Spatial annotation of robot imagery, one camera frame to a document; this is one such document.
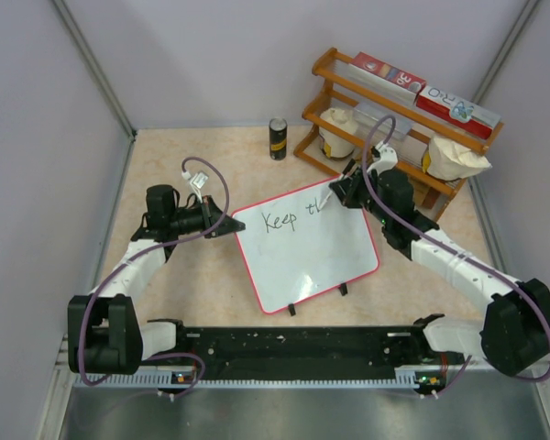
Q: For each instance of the grey cable duct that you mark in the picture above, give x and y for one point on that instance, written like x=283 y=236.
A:
x=180 y=378

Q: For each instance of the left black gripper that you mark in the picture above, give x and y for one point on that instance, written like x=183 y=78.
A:
x=211 y=213

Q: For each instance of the dark brown box on rack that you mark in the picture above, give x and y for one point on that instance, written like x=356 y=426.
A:
x=424 y=196

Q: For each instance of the red white foil box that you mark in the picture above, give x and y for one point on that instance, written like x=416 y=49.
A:
x=470 y=117

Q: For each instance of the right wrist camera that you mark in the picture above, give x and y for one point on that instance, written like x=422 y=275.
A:
x=385 y=158

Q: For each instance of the cream cloth bag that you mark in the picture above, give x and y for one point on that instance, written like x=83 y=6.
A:
x=448 y=160

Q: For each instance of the pink framed whiteboard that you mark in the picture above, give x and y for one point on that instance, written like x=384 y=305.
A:
x=293 y=251

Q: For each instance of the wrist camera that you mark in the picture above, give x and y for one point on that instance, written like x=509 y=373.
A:
x=385 y=158
x=195 y=181

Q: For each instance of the black drink can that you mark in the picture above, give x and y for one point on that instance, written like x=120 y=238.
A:
x=278 y=138

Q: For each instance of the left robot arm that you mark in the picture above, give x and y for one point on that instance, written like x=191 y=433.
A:
x=104 y=334

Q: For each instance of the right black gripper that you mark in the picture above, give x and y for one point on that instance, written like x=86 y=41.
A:
x=346 y=190

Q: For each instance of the red box with 3D print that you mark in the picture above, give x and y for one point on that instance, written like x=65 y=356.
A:
x=385 y=78

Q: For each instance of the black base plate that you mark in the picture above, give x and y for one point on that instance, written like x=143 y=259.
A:
x=311 y=353

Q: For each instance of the white marker pen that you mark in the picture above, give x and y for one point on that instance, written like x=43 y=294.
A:
x=325 y=200

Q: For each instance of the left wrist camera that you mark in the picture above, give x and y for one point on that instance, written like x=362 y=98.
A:
x=195 y=181

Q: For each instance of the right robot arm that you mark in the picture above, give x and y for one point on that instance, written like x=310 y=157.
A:
x=514 y=332

